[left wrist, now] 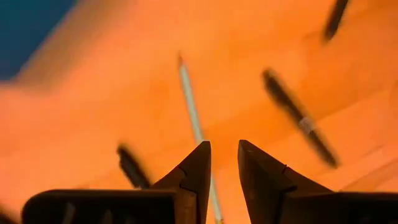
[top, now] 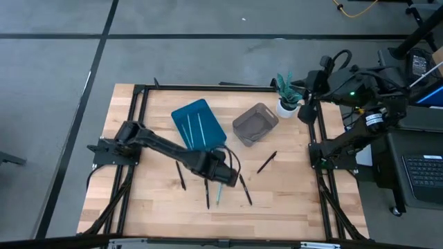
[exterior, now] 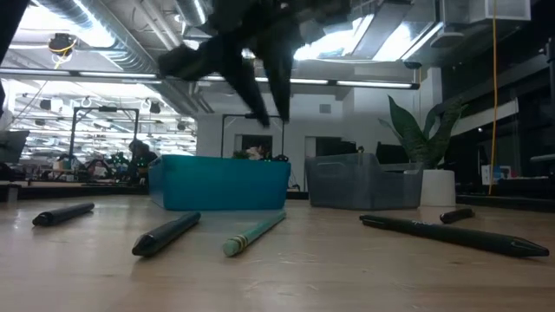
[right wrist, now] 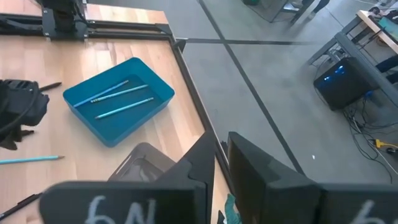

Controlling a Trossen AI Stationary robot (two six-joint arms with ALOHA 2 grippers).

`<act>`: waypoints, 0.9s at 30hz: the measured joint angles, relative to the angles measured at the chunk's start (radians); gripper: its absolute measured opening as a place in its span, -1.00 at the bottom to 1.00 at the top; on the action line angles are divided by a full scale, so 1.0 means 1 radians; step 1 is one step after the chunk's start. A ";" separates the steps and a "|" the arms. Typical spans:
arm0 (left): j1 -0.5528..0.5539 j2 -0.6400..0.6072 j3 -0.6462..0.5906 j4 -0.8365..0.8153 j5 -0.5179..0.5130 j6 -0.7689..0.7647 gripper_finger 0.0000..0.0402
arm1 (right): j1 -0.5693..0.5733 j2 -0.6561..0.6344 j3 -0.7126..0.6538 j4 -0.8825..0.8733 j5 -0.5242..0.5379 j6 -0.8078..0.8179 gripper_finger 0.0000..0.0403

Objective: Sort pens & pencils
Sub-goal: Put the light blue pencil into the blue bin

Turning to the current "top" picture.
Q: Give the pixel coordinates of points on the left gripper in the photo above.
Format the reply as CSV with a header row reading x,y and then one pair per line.
x,y
218,169

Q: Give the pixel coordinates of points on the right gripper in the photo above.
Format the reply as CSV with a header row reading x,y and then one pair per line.
x,y
318,84

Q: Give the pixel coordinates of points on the teal pencil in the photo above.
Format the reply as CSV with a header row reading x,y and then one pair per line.
x,y
219,194

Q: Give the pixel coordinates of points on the black pen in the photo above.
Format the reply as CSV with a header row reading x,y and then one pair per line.
x,y
245,189
207,193
266,162
180,175

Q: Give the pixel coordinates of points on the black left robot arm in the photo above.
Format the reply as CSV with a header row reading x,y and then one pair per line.
x,y
162,145

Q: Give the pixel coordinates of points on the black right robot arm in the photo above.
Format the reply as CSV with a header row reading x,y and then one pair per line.
x,y
363,90

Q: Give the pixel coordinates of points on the green leafy plant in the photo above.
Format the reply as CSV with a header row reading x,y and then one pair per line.
x,y
289,91

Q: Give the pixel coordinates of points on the white plant pot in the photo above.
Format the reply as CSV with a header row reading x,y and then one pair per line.
x,y
284,112

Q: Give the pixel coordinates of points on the blue plastic bin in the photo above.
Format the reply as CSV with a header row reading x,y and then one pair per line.
x,y
211,131

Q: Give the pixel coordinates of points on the grey plastic bin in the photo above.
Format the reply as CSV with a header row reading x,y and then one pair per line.
x,y
254,126

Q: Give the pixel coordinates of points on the black cart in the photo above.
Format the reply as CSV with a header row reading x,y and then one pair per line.
x,y
394,166

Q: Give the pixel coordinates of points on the blue-lit monitor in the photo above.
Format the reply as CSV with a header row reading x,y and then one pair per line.
x,y
432,98

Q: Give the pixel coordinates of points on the black pole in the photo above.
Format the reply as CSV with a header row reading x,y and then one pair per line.
x,y
418,32

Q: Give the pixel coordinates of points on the laptop keyboard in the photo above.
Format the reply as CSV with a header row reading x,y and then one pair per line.
x,y
425,176

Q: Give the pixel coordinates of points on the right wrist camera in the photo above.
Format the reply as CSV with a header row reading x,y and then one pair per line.
x,y
326,63

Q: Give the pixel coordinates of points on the black table frame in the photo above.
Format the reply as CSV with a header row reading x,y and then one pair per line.
x,y
207,88

